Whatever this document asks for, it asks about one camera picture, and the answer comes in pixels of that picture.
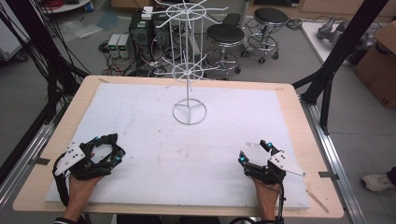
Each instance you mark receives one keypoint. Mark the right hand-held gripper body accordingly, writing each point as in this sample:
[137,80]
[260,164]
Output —
[280,161]

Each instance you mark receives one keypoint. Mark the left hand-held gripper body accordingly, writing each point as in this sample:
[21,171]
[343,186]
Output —
[71,156]

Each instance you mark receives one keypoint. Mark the person's right hand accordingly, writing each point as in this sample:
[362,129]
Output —
[266,191]

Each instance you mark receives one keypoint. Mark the person's left hand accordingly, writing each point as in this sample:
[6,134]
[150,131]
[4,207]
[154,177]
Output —
[79,189]

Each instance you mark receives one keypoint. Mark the grey tape strip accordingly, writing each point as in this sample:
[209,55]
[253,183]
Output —
[40,161]
[328,175]

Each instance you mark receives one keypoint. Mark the white foam board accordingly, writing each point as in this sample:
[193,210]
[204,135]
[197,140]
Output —
[155,180]

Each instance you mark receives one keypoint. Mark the thin wooden stick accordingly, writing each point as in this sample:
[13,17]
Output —
[317,201]

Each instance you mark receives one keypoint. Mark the grey bench power supply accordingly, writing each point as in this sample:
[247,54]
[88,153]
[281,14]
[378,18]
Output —
[113,45]
[125,45]

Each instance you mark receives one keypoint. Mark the black computer tower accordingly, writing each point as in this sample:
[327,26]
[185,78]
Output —
[140,35]

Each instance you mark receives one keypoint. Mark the white side table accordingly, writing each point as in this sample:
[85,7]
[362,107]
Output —
[311,37]

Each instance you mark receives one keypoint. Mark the black round stool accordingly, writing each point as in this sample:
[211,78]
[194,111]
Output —
[224,34]
[270,15]

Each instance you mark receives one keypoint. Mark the grey machine part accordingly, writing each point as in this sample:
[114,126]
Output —
[334,32]

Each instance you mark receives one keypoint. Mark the brown cardboard box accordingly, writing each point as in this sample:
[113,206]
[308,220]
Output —
[378,71]

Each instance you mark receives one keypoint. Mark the white power adapter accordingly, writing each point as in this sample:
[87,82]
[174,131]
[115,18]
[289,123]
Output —
[147,12]

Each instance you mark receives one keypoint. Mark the round white table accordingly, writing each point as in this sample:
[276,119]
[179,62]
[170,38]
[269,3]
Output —
[67,6]

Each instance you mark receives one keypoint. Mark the aluminium rail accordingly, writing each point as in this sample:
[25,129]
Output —
[28,149]
[337,177]

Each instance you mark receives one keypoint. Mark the black metal frame stand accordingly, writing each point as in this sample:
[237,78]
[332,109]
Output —
[342,49]

